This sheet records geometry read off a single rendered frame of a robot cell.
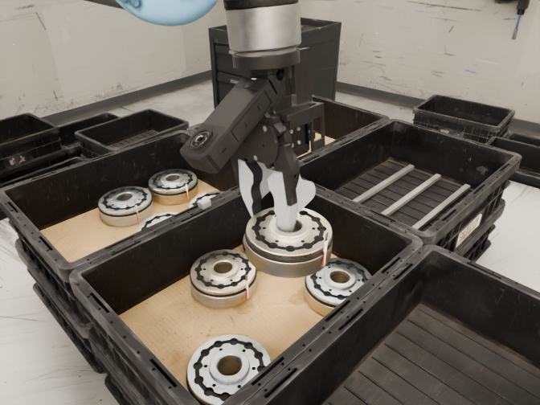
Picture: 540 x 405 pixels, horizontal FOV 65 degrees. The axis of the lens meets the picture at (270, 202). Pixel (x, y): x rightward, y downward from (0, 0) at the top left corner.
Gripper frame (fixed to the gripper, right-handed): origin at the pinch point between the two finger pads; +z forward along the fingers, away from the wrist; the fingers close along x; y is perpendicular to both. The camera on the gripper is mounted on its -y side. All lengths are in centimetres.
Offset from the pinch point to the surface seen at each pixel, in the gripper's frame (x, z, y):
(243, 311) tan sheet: 6.0, 16.3, -1.1
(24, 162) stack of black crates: 163, 31, 11
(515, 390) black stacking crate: -26.7, 20.6, 13.9
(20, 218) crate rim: 36.0, 2.5, -19.0
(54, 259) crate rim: 22.4, 4.2, -19.2
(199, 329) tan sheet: 7.8, 16.1, -7.9
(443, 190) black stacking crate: 2, 17, 54
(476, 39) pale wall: 105, 22, 327
